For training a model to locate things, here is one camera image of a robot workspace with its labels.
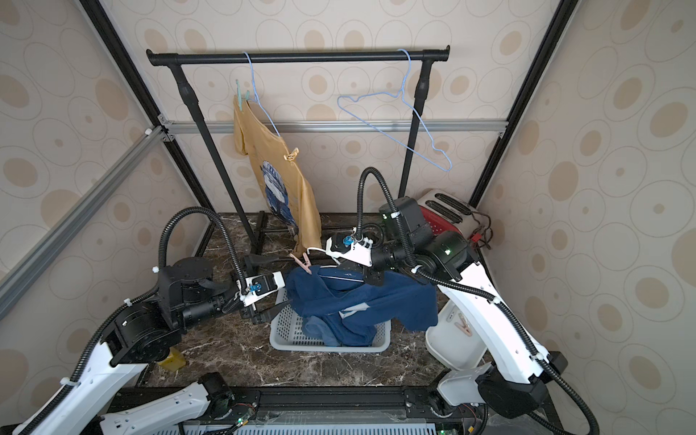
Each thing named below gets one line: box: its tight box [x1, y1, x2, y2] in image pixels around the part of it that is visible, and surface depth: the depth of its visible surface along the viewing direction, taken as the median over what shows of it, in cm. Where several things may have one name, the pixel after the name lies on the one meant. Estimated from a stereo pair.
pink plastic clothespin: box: [289, 251, 313, 276], surface depth 70 cm
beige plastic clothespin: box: [454, 312, 473, 338], surface depth 89 cm
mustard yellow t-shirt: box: [232, 95, 322, 258], surface depth 76 cm
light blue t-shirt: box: [301, 315, 343, 348], surface depth 77 cm
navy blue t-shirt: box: [284, 264, 439, 348], surface depth 74 cm
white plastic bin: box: [425, 299, 488, 371], surface depth 86 cm
